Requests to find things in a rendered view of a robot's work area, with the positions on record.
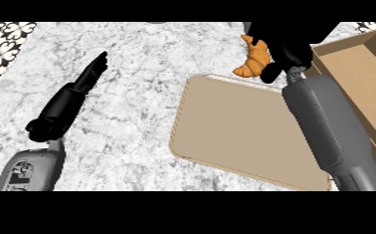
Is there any beige tray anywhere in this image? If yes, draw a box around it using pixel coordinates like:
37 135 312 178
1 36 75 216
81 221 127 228
169 74 333 192

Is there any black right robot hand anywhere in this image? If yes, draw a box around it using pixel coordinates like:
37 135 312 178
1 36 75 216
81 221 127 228
242 22 341 85

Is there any black white patterned tile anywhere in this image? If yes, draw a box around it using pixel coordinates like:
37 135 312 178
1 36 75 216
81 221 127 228
355 22 376 34
0 22 38 75

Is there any orange croissant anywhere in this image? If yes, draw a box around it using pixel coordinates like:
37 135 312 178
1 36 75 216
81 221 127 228
230 34 273 79

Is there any brown cardboard box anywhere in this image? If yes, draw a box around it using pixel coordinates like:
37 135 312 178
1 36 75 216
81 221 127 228
302 30 376 137

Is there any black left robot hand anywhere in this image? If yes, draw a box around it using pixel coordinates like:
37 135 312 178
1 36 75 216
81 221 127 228
25 51 110 143

